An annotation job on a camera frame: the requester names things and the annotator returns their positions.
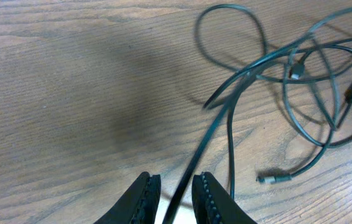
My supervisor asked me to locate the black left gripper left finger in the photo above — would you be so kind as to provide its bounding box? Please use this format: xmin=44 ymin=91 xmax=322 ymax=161
xmin=95 ymin=172 xmax=161 ymax=224

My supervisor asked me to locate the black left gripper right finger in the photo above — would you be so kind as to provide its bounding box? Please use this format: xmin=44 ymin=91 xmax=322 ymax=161
xmin=191 ymin=172 xmax=256 ymax=224

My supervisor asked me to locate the black cable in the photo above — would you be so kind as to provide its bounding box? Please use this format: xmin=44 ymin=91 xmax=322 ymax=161
xmin=194 ymin=3 xmax=352 ymax=185
xmin=162 ymin=2 xmax=352 ymax=224

